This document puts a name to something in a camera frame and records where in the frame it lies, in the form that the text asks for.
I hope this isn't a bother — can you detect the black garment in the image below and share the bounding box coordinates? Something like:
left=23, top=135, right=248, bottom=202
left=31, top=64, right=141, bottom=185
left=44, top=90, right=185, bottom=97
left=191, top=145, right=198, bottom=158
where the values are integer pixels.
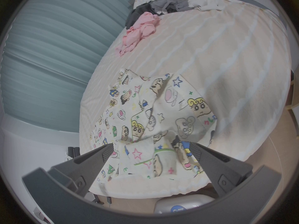
left=125, top=2, right=156, bottom=29

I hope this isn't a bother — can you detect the grey garment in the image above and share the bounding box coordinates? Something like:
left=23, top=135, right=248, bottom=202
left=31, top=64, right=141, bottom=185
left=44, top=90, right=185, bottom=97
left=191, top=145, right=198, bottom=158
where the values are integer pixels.
left=150, top=0, right=201, bottom=15

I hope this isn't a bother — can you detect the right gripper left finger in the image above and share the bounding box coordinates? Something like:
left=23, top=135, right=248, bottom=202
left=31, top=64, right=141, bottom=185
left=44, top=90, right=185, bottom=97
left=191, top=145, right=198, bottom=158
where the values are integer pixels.
left=50, top=143, right=114, bottom=196

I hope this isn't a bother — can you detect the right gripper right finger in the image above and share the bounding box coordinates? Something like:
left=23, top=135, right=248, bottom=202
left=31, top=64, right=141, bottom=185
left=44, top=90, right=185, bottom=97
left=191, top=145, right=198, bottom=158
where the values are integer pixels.
left=189, top=141, right=253, bottom=199

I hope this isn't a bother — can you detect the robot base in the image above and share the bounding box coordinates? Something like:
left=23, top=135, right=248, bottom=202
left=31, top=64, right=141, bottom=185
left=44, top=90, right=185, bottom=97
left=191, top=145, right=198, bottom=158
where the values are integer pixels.
left=154, top=194, right=216, bottom=216

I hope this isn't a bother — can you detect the white printed pyjama top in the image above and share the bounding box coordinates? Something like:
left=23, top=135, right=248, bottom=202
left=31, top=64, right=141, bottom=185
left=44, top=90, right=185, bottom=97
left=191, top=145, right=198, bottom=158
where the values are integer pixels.
left=89, top=69, right=219, bottom=184

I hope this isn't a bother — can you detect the white garment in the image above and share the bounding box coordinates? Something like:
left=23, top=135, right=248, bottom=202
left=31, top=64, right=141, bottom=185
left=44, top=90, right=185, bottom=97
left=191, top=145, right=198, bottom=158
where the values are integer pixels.
left=188, top=0, right=228, bottom=12

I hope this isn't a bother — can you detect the bed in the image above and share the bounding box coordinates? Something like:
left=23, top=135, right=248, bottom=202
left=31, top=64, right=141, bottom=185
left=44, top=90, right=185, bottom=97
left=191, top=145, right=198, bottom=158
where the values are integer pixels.
left=78, top=0, right=293, bottom=199

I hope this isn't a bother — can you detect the blue-green curtain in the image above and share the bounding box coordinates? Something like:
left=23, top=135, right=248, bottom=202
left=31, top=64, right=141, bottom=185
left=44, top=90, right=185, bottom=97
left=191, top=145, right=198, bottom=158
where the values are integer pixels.
left=0, top=0, right=140, bottom=133

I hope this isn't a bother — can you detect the pink garment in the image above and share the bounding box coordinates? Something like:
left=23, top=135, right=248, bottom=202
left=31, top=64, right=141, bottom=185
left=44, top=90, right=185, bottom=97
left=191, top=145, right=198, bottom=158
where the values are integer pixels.
left=119, top=11, right=162, bottom=57

